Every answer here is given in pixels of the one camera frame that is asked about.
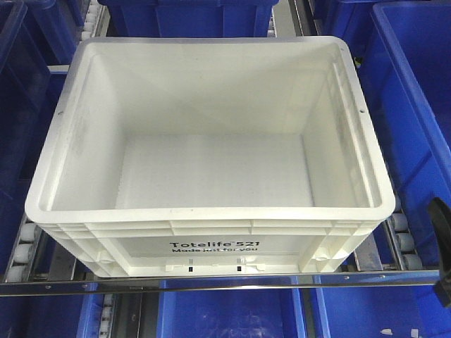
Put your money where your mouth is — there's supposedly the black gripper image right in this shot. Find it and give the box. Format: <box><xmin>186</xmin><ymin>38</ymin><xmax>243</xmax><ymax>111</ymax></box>
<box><xmin>427</xmin><ymin>197</ymin><xmax>450</xmax><ymax>308</ymax></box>

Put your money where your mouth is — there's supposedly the white plastic tote bin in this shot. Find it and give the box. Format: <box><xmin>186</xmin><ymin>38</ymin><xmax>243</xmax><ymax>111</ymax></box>
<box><xmin>25</xmin><ymin>36</ymin><xmax>395</xmax><ymax>277</ymax></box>

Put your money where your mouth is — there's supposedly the shelf blue bin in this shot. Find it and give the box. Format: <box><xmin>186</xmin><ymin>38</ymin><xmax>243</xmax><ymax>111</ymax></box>
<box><xmin>99</xmin><ymin>1</ymin><xmax>278</xmax><ymax>38</ymax></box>
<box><xmin>156</xmin><ymin>276</ymin><xmax>307</xmax><ymax>337</ymax></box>
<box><xmin>0</xmin><ymin>0</ymin><xmax>70</xmax><ymax>274</ymax></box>
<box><xmin>358</xmin><ymin>1</ymin><xmax>450</xmax><ymax>266</ymax></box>

